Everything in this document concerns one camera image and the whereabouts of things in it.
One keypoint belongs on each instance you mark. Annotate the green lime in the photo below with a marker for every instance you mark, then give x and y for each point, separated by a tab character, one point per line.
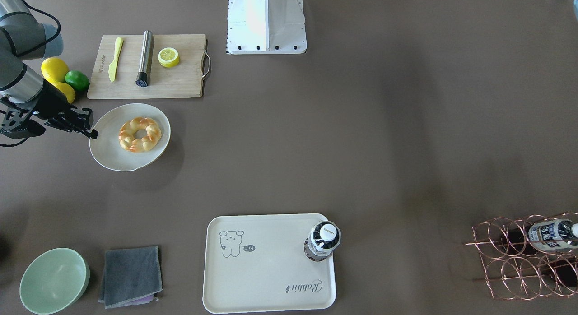
77	80

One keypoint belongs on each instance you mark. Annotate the cream rabbit tray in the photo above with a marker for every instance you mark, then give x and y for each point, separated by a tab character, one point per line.
257	263

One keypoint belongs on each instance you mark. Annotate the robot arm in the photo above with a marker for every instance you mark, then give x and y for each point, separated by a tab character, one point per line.
32	102

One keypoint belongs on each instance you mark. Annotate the yellow lemon lower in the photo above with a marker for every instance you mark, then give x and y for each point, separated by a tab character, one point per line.
67	90

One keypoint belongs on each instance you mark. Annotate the twisted glazed donut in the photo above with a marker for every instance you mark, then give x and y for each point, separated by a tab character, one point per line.
139	135

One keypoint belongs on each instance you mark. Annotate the mint green bowl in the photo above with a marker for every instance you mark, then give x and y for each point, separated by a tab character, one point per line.
53	281

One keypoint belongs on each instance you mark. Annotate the half lemon slice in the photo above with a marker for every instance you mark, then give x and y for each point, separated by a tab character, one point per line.
168	57

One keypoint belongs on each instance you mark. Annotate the white plate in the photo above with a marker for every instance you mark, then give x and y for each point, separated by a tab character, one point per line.
106	149

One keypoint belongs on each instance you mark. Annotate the bamboo cutting board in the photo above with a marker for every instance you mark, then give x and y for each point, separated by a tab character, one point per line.
186	80

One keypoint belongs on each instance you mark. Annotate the dark drink bottle in rack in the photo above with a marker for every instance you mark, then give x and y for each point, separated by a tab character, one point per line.
543	237

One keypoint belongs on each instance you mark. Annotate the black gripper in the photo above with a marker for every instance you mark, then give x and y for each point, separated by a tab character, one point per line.
51	102

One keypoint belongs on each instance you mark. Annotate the grey folded cloth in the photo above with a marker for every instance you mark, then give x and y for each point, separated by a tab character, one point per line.
130	277

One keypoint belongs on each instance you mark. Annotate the copper wire bottle rack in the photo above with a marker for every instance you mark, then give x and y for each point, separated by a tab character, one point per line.
513	269

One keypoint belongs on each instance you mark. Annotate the dark drink bottle on tray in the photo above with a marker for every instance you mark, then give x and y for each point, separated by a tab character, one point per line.
322	240

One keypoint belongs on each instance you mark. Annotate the yellow lemon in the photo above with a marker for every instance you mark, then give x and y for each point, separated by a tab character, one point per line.
54	70
67	90

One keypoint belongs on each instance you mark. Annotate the yellow lemon upper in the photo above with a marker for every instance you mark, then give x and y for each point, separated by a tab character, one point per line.
54	70

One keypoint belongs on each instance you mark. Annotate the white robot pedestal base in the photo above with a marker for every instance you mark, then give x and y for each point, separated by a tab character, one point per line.
266	27

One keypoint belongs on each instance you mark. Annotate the steel muddler black tip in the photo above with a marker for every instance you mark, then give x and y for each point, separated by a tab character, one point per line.
143	74

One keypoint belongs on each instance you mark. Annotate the yellow plastic knife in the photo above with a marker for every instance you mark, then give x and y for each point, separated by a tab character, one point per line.
112	69

